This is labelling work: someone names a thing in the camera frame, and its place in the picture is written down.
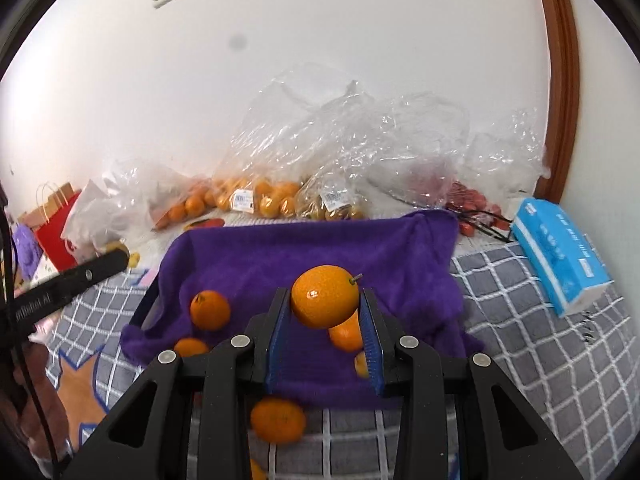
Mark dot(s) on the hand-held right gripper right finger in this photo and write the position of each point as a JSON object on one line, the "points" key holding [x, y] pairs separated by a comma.
{"points": [[372, 345]]}

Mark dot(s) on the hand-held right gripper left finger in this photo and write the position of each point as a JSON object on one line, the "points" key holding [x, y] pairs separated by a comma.
{"points": [[277, 340]]}

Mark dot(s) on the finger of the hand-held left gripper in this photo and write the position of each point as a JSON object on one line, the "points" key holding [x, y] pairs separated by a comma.
{"points": [[90, 274]]}

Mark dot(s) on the small oval mandarin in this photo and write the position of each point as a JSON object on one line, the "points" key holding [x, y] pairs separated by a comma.
{"points": [[361, 365]]}

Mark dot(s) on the large orange mandarin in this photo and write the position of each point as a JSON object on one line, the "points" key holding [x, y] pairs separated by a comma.
{"points": [[320, 297]]}

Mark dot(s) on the mandarin with green calyx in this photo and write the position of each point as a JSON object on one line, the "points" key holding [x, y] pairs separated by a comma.
{"points": [[210, 310]]}

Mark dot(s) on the purple towel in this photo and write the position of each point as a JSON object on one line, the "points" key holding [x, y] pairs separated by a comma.
{"points": [[250, 260]]}

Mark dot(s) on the clear bag of yellow-green fruits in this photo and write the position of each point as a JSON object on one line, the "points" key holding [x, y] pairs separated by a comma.
{"points": [[345, 212]]}

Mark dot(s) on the red paper bag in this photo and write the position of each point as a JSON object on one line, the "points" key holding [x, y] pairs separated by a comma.
{"points": [[52, 240]]}

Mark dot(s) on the white plastic bag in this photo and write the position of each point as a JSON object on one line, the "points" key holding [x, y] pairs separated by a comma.
{"points": [[90, 220]]}

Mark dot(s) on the purple item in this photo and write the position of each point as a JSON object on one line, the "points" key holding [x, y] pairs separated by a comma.
{"points": [[25, 250]]}

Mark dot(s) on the brown paper bag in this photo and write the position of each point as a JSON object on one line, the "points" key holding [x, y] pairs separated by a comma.
{"points": [[62, 197]]}

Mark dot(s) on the grey checked star blanket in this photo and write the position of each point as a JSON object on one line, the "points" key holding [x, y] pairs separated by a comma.
{"points": [[525, 360]]}

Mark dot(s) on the black eyeglasses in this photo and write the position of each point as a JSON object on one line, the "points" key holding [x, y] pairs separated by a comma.
{"points": [[505, 232]]}

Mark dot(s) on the clear bag of cherry tomatoes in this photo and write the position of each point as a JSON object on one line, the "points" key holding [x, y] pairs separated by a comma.
{"points": [[465, 195]]}

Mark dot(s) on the blue tissue pack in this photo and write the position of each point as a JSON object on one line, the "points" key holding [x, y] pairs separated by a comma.
{"points": [[555, 255]]}

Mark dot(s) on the crumpled clear plastic bag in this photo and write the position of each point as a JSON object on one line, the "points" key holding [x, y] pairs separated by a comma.
{"points": [[505, 160]]}

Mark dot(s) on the brown wooden door frame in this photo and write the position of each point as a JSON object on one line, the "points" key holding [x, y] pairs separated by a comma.
{"points": [[560, 85]]}

